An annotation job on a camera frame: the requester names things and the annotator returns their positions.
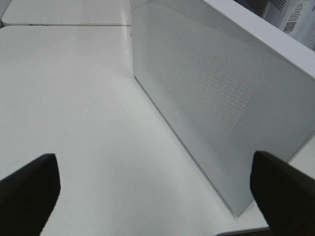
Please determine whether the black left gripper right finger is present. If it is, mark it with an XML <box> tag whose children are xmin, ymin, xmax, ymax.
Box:
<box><xmin>250</xmin><ymin>151</ymin><xmax>315</xmax><ymax>236</ymax></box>

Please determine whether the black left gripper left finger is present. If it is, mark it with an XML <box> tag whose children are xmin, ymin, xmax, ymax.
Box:
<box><xmin>0</xmin><ymin>153</ymin><xmax>61</xmax><ymax>236</ymax></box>

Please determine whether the white microwave door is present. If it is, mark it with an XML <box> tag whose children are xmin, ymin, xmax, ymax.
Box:
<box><xmin>132</xmin><ymin>0</ymin><xmax>315</xmax><ymax>215</ymax></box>

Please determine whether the white microwave oven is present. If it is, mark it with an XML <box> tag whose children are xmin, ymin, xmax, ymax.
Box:
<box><xmin>237</xmin><ymin>0</ymin><xmax>315</xmax><ymax>51</ymax></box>

